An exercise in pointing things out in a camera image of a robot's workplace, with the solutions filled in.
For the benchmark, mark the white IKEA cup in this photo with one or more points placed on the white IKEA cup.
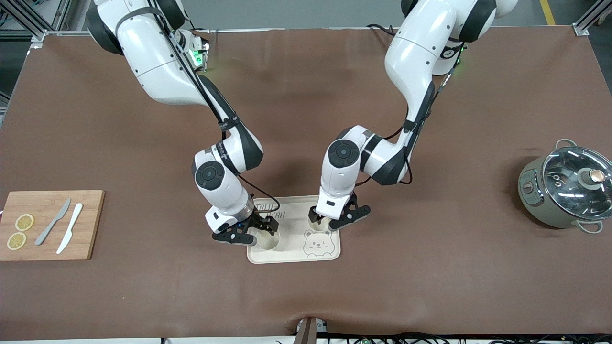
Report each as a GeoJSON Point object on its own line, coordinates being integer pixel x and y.
{"type": "Point", "coordinates": [322, 227]}
{"type": "Point", "coordinates": [267, 241]}

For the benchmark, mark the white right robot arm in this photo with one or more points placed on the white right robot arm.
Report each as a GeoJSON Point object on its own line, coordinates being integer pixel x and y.
{"type": "Point", "coordinates": [158, 62]}

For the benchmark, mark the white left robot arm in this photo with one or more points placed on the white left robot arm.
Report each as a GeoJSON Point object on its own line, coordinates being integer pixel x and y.
{"type": "Point", "coordinates": [416, 48]}

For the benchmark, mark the beige bear print tray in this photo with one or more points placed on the beige bear print tray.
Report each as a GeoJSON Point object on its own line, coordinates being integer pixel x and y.
{"type": "Point", "coordinates": [291, 253]}

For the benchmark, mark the bamboo cutting board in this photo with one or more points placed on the bamboo cutting board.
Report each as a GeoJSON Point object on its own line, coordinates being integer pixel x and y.
{"type": "Point", "coordinates": [91, 224]}

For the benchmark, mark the white plastic knife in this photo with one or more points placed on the white plastic knife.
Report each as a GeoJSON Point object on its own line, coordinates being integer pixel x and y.
{"type": "Point", "coordinates": [71, 224]}

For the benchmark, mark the grey plastic knife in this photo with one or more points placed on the grey plastic knife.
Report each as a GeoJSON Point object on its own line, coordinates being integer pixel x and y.
{"type": "Point", "coordinates": [58, 215]}

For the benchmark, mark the grey-green electric cooking pot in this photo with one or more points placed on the grey-green electric cooking pot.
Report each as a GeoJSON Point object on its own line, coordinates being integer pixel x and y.
{"type": "Point", "coordinates": [530, 200]}

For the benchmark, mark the yellow lemon slice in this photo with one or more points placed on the yellow lemon slice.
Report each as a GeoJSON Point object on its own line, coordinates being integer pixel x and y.
{"type": "Point", "coordinates": [24, 222]}
{"type": "Point", "coordinates": [16, 241]}

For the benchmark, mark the grey metal table bracket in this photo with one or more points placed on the grey metal table bracket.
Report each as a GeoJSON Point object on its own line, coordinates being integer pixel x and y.
{"type": "Point", "coordinates": [308, 332]}

